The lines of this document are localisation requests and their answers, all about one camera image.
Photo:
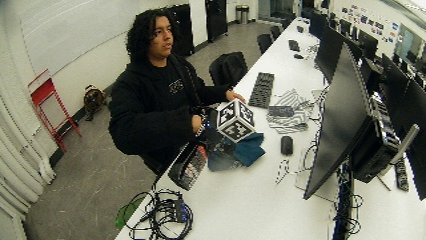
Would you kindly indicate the silver trash can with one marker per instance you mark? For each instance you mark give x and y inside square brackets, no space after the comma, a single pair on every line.
[243,14]

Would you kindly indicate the red metal frame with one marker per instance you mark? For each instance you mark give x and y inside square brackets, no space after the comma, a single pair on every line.
[45,95]

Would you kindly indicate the the person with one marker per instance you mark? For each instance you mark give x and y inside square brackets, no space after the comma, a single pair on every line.
[151,110]

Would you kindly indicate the brown and black backpack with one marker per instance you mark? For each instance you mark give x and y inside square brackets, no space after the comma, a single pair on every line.
[94,100]

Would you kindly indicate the teal cloth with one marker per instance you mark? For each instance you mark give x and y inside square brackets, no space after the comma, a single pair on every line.
[250,150]

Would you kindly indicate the black office chair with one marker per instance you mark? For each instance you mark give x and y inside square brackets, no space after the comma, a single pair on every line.
[264,41]
[228,68]

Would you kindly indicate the white pleated partition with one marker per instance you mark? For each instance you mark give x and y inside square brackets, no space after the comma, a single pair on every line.
[18,160]

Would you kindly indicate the large black monitor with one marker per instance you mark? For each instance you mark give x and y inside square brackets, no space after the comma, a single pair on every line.
[342,120]

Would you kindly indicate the black keyboard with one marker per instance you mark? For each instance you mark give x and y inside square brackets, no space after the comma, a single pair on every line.
[262,90]
[294,45]
[402,175]

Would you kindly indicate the white cube with black markers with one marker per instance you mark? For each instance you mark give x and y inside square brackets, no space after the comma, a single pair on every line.
[236,120]

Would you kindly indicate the black hub box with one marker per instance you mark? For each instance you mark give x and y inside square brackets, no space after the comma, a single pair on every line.
[181,210]

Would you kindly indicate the black small computer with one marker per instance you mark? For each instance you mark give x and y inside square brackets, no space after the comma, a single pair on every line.
[378,146]

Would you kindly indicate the black cabinet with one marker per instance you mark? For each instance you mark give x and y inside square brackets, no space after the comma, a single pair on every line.
[183,30]
[216,18]

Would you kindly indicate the green plastic sheet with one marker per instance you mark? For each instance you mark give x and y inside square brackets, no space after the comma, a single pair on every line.
[127,211]

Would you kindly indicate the dark printed cloth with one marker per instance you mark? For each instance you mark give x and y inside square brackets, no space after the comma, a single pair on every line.
[222,153]

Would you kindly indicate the dark card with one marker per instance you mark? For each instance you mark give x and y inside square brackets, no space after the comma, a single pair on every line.
[282,111]

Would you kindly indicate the white wall board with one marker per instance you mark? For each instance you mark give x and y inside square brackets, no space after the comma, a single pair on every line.
[67,30]

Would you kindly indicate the grey striped cloth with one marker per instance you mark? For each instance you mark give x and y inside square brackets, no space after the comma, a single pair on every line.
[291,125]

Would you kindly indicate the black computer mouse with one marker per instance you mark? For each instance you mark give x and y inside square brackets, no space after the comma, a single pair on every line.
[299,56]
[287,145]

